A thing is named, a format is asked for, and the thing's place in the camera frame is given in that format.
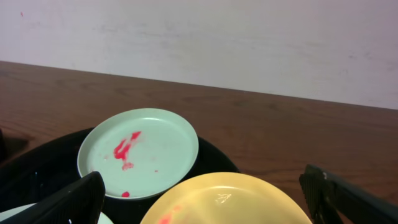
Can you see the yellow plate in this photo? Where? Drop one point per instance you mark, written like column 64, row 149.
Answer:
column 225, row 197

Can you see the mint plate with red streak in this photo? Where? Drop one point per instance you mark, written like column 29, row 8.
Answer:
column 139, row 153

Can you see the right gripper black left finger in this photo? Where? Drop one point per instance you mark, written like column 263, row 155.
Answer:
column 79, row 202

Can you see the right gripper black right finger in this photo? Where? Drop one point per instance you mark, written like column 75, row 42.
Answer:
column 327, row 196

